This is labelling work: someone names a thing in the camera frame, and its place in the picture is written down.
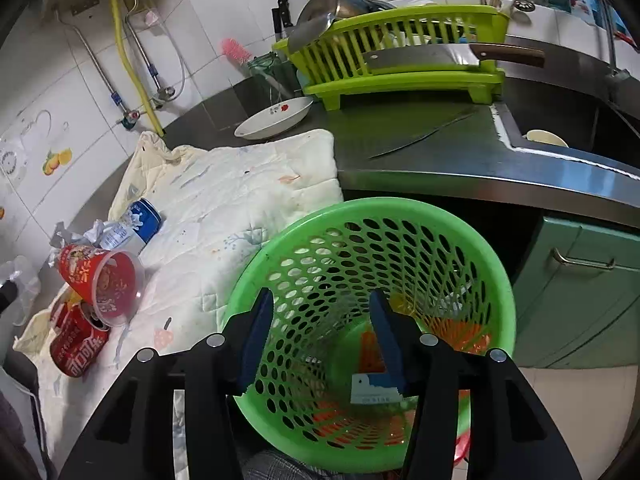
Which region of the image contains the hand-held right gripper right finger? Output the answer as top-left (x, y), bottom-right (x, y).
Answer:
top-left (368, 290), bottom-right (583, 480)

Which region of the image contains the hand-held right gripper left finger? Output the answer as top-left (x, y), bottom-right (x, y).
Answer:
top-left (57, 287), bottom-right (275, 480)

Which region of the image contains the white and blue card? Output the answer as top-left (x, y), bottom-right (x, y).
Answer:
top-left (350, 371), bottom-right (405, 406)

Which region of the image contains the orange snack packet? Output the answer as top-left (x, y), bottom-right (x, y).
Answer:
top-left (362, 317), bottom-right (491, 373)

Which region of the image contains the green perforated plastic basket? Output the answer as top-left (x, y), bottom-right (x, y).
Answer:
top-left (220, 197), bottom-right (517, 473)

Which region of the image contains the blue and white milk can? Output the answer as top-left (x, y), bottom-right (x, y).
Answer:
top-left (100, 198), bottom-right (162, 256)

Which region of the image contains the red soda can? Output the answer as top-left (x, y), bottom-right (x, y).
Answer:
top-left (49, 302), bottom-right (111, 378)

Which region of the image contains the red instant noodle cup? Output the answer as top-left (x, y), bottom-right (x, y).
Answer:
top-left (56, 243), bottom-right (146, 328)

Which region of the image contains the white paper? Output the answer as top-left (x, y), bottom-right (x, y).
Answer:
top-left (48, 220), bottom-right (118, 266)

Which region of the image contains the grey checked cloth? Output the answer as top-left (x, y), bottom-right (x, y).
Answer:
top-left (235, 447), bottom-right (406, 480)

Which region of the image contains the cream quilted blanket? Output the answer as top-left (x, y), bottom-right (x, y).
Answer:
top-left (12, 129), bottom-right (345, 480)

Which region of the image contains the green cabinet door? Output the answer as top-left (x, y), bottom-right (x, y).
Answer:
top-left (512, 215), bottom-right (640, 371)

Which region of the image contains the slim steel kitchen knife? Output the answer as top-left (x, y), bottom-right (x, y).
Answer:
top-left (368, 110), bottom-right (476, 160)

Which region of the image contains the white plate with flower print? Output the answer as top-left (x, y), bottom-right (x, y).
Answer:
top-left (234, 96), bottom-right (315, 141)

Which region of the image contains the clear plastic bag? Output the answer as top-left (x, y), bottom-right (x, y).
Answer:
top-left (0, 255), bottom-right (43, 328)

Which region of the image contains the green plastic dish rack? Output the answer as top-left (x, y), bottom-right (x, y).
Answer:
top-left (271, 4), bottom-right (512, 111)

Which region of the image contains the white bowl in sink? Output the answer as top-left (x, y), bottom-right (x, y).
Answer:
top-left (522, 129), bottom-right (570, 148)

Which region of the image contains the green translucent utensil holder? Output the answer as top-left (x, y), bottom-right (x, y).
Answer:
top-left (248, 52), bottom-right (301, 96)

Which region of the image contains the steel sink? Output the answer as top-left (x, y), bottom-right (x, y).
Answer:
top-left (492, 35), bottom-right (640, 171)

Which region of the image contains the pink bottle brush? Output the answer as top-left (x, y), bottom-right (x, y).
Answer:
top-left (221, 36), bottom-right (296, 98)

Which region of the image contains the metal water pipe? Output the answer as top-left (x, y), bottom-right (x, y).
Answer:
top-left (122, 0), bottom-right (176, 106)
top-left (57, 10), bottom-right (141, 131)

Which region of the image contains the steel scoop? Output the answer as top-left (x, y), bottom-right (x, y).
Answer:
top-left (287, 14), bottom-right (335, 54)

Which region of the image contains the steel pot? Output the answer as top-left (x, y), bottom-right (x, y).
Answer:
top-left (296, 0), bottom-right (398, 28)

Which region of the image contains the chrome faucet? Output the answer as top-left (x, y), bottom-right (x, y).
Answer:
top-left (560, 0), bottom-right (631, 78)

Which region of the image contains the metal cabinet handle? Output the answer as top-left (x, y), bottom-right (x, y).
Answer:
top-left (551, 247), bottom-right (616, 271)

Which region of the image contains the white cable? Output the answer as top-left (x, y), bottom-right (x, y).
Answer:
top-left (10, 369), bottom-right (48, 461)

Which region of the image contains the orange fruit wall sticker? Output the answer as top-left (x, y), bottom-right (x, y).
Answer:
top-left (42, 147), bottom-right (73, 176)

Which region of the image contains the cleaver with wooden handle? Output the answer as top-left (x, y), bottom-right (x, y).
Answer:
top-left (362, 42), bottom-right (546, 73)

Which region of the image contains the yellow gas hose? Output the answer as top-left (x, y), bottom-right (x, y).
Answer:
top-left (109, 0), bottom-right (165, 136)

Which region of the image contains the black-handled knife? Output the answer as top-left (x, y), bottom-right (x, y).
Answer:
top-left (272, 0), bottom-right (293, 41)

